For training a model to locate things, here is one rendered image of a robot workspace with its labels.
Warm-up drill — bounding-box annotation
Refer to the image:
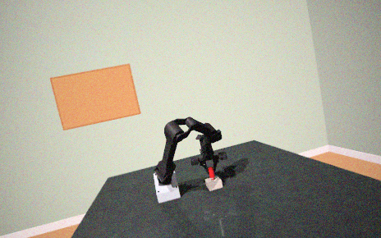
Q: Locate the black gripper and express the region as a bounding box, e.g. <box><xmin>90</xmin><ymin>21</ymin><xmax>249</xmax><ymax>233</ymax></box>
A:
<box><xmin>191</xmin><ymin>145</ymin><xmax>227</xmax><ymax>174</ymax></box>

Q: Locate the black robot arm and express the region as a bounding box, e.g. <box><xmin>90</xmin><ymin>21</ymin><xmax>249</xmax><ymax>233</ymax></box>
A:
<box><xmin>154</xmin><ymin>117</ymin><xmax>222</xmax><ymax>186</ymax></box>

